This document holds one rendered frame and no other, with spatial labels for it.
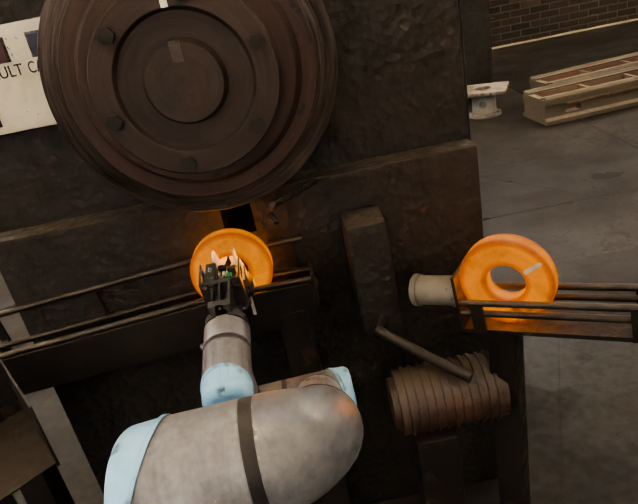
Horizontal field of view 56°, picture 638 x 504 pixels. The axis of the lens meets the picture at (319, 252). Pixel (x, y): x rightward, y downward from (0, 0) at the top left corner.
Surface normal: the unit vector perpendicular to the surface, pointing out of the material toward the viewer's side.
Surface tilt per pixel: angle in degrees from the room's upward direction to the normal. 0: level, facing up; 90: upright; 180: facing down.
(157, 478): 47
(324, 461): 79
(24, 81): 90
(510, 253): 90
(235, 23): 90
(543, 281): 90
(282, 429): 35
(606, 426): 0
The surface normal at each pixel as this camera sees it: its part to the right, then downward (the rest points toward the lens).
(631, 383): -0.18, -0.89
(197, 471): -0.04, -0.31
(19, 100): 0.08, 0.42
